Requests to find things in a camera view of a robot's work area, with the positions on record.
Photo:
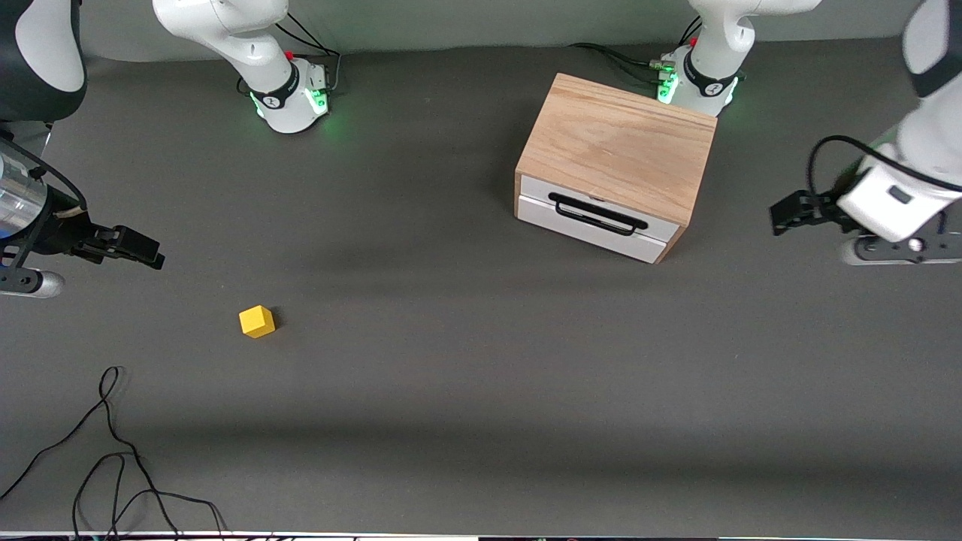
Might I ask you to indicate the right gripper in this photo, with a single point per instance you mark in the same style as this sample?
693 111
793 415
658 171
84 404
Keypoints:
62 234

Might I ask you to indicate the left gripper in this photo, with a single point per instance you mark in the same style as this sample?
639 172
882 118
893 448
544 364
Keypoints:
825 208

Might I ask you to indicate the yellow cube block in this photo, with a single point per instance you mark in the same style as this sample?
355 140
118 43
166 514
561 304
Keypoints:
256 321

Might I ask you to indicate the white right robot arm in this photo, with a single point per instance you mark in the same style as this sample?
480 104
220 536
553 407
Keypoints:
240 37

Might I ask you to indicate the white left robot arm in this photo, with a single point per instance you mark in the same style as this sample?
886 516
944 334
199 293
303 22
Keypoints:
714 45

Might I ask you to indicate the wooden drawer cabinet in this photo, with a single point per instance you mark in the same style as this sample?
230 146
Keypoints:
624 143

